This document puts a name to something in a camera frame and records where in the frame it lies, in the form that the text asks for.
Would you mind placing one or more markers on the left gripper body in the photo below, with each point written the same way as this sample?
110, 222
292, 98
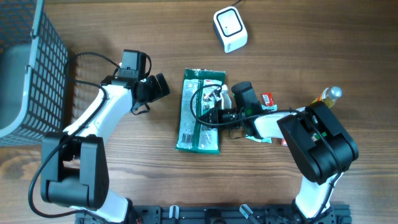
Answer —
152, 90

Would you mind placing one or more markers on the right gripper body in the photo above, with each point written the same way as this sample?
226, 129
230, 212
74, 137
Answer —
231, 114

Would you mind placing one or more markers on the red Nescafe sachet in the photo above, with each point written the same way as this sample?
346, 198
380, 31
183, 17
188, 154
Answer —
268, 99

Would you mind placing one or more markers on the teal wipes packet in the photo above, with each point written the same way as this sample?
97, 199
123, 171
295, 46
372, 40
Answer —
268, 140

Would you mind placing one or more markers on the orange Kleenex tissue pack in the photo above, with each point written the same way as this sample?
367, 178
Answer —
284, 143

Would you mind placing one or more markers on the yellow Vim dish soap bottle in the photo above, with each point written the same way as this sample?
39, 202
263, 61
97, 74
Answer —
330, 95

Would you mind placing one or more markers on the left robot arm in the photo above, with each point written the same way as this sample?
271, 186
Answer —
74, 171

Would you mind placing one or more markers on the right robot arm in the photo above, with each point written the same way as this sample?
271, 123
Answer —
321, 147

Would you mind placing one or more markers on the white barcode scanner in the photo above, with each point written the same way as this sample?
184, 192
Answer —
230, 29

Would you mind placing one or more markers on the dark grey mesh basket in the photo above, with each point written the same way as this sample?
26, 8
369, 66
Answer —
32, 82

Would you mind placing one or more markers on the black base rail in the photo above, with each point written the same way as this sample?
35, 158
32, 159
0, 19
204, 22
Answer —
282, 213

